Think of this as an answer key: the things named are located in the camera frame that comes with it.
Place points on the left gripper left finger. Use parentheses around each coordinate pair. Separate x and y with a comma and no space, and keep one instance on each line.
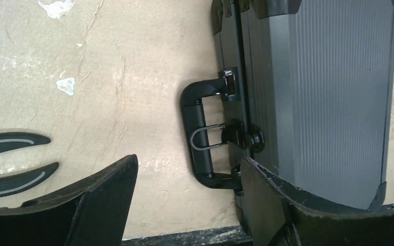
(91,211)

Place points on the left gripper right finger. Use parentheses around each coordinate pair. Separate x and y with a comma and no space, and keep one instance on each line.
(280,213)

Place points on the black poker set case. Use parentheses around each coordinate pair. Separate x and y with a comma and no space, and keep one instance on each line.
(304,88)

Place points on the black grey pliers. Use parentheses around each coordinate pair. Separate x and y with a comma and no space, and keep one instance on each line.
(16,177)

